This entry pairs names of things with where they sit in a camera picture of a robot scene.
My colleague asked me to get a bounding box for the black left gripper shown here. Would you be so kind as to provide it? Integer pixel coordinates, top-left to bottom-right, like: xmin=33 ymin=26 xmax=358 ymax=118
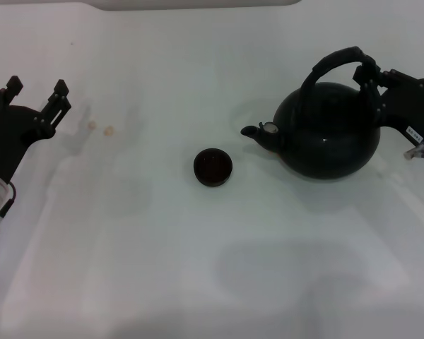
xmin=0 ymin=75 xmax=73 ymax=182

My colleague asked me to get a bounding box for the black round teapot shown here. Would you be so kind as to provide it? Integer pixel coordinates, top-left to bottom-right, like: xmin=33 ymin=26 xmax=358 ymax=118
xmin=240 ymin=46 xmax=382 ymax=181

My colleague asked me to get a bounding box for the right arm cable with plug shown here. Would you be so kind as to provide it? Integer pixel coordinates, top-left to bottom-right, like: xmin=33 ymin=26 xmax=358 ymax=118
xmin=403 ymin=142 xmax=424 ymax=184

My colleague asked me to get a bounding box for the small black teacup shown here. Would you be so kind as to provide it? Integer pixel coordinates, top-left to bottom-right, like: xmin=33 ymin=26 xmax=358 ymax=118
xmin=193 ymin=148 xmax=234 ymax=189

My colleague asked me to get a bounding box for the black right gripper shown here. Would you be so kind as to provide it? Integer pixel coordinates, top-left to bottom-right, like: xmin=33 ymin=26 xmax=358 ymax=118
xmin=353 ymin=56 xmax=424 ymax=150

